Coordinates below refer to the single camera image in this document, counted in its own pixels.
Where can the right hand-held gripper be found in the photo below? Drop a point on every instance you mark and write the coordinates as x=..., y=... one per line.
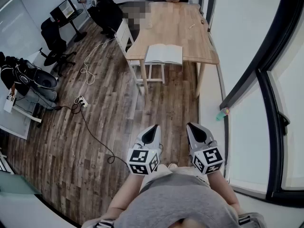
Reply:
x=209, y=159

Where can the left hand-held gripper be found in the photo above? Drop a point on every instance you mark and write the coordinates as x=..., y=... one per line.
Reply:
x=140, y=159

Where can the dark green cover notebook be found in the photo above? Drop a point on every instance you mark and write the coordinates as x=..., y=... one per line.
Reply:
x=164, y=53

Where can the person's left forearm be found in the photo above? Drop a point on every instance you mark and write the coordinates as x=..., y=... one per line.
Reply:
x=126, y=191

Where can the person's right forearm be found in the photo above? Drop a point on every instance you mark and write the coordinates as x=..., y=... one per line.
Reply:
x=224, y=189

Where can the green plastic bottle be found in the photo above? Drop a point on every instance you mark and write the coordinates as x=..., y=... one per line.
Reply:
x=222, y=114

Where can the person's left shoe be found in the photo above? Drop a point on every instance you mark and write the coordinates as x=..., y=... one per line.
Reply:
x=172, y=166

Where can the person's beige trousers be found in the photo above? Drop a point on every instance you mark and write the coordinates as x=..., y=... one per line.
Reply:
x=156, y=173

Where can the wooden table leg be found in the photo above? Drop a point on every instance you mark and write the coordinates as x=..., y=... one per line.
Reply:
x=145, y=77
x=200, y=79

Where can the person's grey shirt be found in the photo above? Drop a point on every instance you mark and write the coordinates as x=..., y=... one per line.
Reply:
x=180, y=203

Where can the white power strip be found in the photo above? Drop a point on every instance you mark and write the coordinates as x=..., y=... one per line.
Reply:
x=83, y=102

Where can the white wooden chair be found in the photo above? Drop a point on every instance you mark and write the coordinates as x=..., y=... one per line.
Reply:
x=123, y=35

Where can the beige pen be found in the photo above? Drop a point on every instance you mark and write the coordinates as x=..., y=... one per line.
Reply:
x=192, y=26

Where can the black chair with jacket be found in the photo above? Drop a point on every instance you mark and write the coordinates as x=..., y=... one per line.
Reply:
x=108, y=15

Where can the white low shelf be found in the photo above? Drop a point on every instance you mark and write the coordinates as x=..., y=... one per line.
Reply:
x=19, y=125

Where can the black office chair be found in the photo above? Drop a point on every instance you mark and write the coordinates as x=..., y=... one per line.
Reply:
x=54, y=41

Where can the pale green panel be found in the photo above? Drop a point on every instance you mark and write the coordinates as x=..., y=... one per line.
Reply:
x=16, y=183

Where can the white slatted rack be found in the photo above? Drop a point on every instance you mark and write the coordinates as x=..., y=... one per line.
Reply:
x=4, y=161

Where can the black computer case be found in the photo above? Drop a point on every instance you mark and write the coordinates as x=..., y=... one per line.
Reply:
x=64, y=9

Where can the black window frame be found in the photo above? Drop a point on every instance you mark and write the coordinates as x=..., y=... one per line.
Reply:
x=267, y=91

